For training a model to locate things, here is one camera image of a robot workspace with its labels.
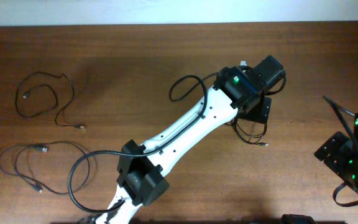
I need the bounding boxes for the black cable bundle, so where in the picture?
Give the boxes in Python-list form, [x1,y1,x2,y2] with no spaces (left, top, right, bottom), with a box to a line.
[227,118,269,147]

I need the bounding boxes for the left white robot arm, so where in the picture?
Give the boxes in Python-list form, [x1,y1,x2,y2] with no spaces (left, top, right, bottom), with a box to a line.
[93,55,286,223]

